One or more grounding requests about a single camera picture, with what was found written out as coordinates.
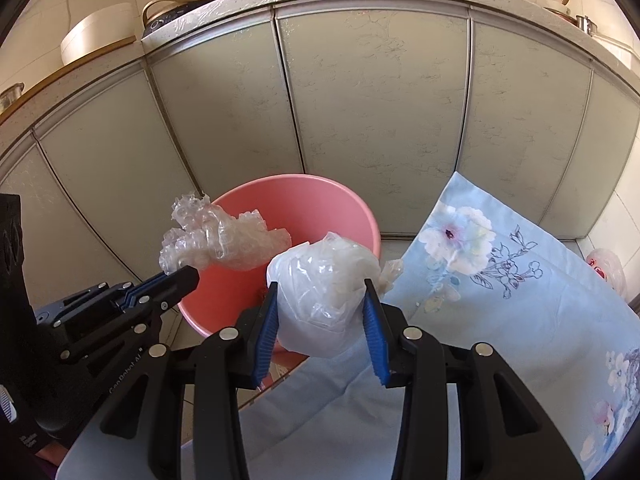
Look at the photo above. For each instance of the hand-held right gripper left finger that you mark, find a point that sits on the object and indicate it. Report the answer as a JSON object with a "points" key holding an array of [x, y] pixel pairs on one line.
{"points": [[265, 340]]}

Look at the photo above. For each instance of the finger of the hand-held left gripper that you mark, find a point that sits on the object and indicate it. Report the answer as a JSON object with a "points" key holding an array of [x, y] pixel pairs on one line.
{"points": [[170, 277], [170, 299]]}

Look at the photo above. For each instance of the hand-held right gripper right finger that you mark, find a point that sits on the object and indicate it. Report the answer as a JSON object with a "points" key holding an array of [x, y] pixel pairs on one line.
{"points": [[376, 340]]}

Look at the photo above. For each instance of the clear bubble wrap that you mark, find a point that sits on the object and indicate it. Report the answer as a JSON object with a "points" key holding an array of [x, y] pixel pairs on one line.
{"points": [[225, 240]]}

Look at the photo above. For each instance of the white plastic bag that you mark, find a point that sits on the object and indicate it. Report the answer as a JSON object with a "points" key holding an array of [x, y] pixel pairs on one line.
{"points": [[320, 300]]}

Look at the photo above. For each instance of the pink plastic bin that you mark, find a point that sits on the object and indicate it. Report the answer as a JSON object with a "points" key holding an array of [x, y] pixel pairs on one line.
{"points": [[300, 205]]}

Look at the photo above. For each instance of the light blue floral tablecloth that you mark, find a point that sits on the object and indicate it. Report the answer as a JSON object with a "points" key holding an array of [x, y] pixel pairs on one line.
{"points": [[500, 310]]}

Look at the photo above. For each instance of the grey kitchen cabinet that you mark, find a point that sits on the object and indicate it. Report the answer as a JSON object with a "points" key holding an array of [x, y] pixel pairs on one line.
{"points": [[370, 110]]}

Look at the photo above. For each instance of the steel pot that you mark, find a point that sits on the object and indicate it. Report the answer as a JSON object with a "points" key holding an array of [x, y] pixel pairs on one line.
{"points": [[11, 100]]}

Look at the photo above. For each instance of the pink plastic bag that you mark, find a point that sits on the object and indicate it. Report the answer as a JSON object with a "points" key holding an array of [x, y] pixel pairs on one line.
{"points": [[607, 270]]}

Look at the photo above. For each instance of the white rice cooker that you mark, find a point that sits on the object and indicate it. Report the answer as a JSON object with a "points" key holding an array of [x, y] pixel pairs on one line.
{"points": [[95, 35]]}

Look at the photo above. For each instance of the black electric cooker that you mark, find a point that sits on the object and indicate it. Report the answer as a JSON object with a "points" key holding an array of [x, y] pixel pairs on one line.
{"points": [[175, 17]]}

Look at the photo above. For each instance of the copper pot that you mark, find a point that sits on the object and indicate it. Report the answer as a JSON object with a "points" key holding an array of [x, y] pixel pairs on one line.
{"points": [[557, 9]]}

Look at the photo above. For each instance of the small metal cup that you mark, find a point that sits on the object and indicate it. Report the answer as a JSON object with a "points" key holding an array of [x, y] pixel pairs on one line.
{"points": [[586, 25]]}

